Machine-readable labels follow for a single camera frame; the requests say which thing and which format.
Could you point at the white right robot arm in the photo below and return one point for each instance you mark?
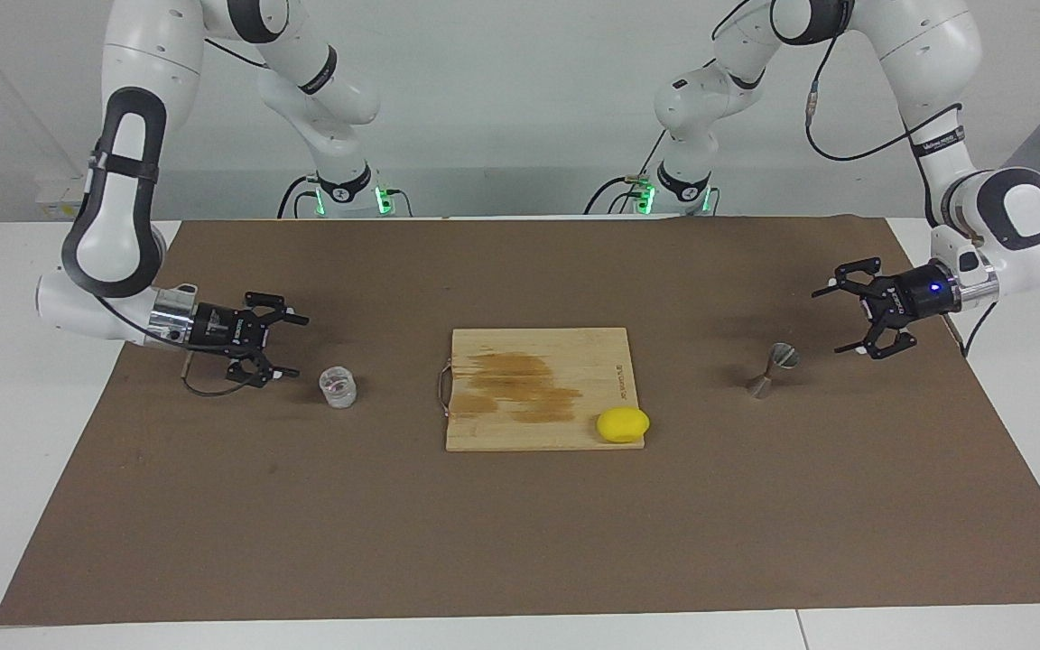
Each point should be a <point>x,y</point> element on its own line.
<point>150,63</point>

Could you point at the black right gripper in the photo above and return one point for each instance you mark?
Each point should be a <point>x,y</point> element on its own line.
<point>222,329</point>

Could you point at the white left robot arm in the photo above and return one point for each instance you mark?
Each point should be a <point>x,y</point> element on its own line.
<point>917,54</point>

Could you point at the large brown table mat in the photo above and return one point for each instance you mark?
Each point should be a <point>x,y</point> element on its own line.
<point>520,542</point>

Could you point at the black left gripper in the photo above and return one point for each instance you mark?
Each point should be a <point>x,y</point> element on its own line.
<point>917,296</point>

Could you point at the steel double jigger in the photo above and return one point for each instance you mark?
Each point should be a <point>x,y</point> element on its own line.
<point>786,357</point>

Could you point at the white wall socket box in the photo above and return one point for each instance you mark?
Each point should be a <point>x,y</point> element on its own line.
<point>60,194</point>

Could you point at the yellow lemon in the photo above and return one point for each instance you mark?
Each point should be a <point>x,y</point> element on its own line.
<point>623,425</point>

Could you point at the small clear glass cup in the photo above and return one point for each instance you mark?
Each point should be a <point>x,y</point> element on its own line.
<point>338,388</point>

